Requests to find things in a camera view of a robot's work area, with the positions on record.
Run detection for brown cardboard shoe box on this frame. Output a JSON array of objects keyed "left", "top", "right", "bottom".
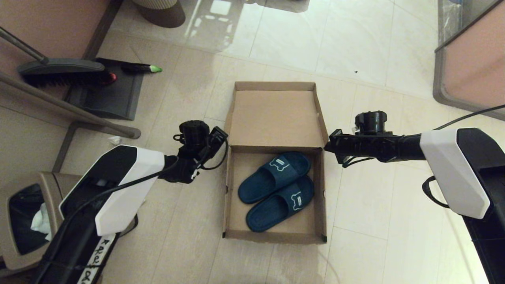
[{"left": 222, "top": 81, "right": 329, "bottom": 244}]

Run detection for navy blue slipper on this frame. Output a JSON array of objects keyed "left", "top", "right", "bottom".
[
  {"left": 246, "top": 175, "right": 315, "bottom": 232},
  {"left": 238, "top": 152, "right": 311, "bottom": 204}
]

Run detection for dark grey dustpan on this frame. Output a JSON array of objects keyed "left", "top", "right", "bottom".
[{"left": 65, "top": 58, "right": 144, "bottom": 121}]

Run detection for black stick green tip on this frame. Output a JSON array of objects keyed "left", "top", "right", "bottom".
[{"left": 121, "top": 63, "right": 163, "bottom": 74}]

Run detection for grey metal furniture leg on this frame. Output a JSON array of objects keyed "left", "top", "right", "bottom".
[{"left": 0, "top": 71, "right": 141, "bottom": 174}]

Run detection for brown plastic trash bin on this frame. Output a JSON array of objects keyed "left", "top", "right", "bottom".
[{"left": 0, "top": 172, "right": 138, "bottom": 273}]

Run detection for grey broom black bristles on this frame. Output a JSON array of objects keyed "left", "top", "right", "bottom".
[{"left": 0, "top": 26, "right": 118, "bottom": 87}]

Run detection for white tissue in bin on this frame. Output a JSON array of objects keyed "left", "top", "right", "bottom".
[{"left": 31, "top": 203, "right": 52, "bottom": 241}]

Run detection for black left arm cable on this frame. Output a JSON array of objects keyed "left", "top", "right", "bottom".
[{"left": 43, "top": 134, "right": 229, "bottom": 277}]

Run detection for pink panel grey frame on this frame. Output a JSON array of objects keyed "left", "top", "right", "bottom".
[{"left": 432, "top": 0, "right": 505, "bottom": 121}]

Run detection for pink panel dark frame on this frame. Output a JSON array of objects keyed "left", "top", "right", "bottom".
[{"left": 0, "top": 0, "right": 127, "bottom": 99}]

